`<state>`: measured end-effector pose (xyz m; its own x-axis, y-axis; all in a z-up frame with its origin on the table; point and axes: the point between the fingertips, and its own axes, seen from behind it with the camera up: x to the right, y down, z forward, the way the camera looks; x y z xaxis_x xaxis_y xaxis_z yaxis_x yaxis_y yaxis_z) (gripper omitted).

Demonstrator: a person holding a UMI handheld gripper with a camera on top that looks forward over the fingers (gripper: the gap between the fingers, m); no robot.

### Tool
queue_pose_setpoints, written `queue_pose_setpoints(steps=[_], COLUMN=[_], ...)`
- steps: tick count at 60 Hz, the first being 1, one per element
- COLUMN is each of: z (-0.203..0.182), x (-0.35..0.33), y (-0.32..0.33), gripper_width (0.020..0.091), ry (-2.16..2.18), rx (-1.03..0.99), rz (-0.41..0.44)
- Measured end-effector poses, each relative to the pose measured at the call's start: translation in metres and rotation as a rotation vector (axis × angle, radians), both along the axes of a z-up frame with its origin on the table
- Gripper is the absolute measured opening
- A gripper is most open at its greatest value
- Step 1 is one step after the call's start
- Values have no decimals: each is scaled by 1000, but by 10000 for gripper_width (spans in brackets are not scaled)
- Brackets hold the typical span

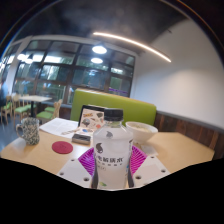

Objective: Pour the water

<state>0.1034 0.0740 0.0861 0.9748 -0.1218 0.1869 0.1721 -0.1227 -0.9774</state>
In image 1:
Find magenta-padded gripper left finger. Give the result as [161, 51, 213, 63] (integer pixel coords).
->
[56, 146, 97, 189]

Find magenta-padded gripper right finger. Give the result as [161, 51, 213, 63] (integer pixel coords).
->
[128, 144, 172, 188]

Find clear water bottle black cap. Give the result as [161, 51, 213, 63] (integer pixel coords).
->
[90, 108, 135, 191]

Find white paper napkin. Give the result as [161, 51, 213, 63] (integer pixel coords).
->
[141, 143, 158, 156]

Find flat round red coaster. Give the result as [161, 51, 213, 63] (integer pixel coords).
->
[51, 140, 74, 155]

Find white ceramic bowl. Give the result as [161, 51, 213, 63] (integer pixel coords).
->
[125, 121, 159, 145]

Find black tablet with sticker cover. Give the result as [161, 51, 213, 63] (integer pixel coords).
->
[77, 104, 107, 134]

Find green speckled ceramic mug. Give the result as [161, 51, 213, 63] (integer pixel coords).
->
[15, 116, 41, 146]

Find light wooden dining table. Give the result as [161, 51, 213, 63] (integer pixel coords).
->
[19, 94, 53, 118]

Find wooden chairs with green seats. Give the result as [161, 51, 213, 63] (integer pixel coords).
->
[0, 96, 64, 125]

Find long curved ceiling light strip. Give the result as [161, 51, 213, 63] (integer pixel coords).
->
[92, 31, 172, 63]

